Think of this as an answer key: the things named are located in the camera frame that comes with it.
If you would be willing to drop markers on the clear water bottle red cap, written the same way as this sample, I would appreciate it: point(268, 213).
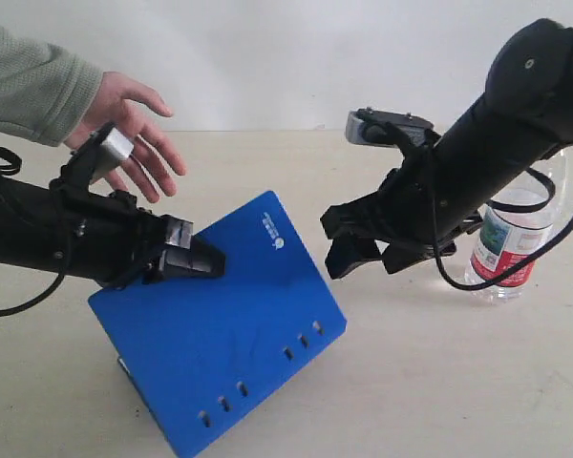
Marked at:
point(519, 219)

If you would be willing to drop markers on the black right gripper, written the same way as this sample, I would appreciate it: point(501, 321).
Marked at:
point(397, 234)

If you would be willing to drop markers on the green sleeved forearm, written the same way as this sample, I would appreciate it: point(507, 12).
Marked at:
point(45, 90)

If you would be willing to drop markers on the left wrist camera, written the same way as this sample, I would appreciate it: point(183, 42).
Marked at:
point(106, 149)

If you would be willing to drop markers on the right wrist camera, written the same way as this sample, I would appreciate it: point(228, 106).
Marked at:
point(371, 127)

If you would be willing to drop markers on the person's open hand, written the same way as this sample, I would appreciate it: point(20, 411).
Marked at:
point(155, 161)

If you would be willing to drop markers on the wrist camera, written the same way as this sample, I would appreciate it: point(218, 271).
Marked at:
point(371, 127)
point(106, 149)

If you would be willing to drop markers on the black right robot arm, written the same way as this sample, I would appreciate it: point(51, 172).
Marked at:
point(523, 115)

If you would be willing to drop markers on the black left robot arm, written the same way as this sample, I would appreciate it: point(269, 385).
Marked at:
point(67, 229)

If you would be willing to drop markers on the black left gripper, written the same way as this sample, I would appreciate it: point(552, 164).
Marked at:
point(155, 248)

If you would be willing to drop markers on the blue ring binder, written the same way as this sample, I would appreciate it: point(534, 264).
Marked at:
point(203, 353)

